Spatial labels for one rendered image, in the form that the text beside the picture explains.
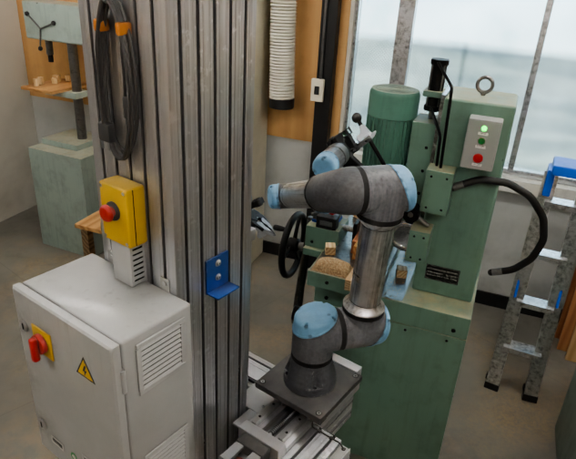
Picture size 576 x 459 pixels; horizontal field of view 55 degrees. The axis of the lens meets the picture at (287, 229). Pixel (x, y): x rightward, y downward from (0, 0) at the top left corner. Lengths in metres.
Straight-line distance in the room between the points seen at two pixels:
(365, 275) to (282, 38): 2.09
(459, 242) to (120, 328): 1.28
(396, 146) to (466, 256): 0.46
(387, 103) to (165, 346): 1.16
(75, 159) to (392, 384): 2.40
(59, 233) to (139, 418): 2.96
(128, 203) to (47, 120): 3.57
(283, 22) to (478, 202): 1.75
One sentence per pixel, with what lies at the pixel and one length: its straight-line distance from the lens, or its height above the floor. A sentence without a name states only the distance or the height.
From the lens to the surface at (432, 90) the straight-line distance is 1.99.
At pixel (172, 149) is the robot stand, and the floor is 1.56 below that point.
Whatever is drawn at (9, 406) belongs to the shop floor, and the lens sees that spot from 2.95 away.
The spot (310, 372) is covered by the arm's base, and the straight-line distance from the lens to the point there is 1.56.
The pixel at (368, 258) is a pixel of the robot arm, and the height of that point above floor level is 1.23.
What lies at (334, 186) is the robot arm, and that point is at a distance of 1.30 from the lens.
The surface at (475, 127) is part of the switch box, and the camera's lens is 1.85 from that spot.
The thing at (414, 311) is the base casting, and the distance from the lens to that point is 2.08.
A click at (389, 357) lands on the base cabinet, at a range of 2.22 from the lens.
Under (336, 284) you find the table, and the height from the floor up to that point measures 0.87.
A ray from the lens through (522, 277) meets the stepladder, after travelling 2.84.
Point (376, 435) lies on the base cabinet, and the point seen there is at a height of 0.14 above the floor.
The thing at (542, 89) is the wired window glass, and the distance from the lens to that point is 3.37.
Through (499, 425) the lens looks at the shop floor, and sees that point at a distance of 2.91.
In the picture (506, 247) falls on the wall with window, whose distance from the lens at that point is 3.57.
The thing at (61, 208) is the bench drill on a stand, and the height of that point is 0.32.
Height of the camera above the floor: 1.90
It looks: 26 degrees down
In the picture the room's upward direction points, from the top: 3 degrees clockwise
